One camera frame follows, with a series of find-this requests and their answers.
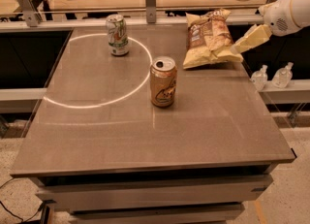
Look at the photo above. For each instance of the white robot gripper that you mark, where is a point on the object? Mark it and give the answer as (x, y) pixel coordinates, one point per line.
(277, 16)

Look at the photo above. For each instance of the brown chip bag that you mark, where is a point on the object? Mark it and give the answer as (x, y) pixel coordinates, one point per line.
(209, 40)

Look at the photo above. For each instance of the orange soda can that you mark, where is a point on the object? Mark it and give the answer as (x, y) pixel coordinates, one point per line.
(163, 77)

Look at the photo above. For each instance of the green white soda can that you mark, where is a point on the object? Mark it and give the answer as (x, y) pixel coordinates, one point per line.
(117, 35)

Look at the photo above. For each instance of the clear plastic bottle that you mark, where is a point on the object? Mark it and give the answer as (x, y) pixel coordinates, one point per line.
(259, 78)
(283, 76)

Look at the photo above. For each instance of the grey table drawer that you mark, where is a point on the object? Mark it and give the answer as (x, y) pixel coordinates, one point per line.
(156, 193)

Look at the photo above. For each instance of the middle metal bracket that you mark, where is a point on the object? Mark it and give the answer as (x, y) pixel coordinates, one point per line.
(150, 7)

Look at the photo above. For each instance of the left metal bracket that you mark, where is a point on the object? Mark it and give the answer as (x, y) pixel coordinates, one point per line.
(31, 16)

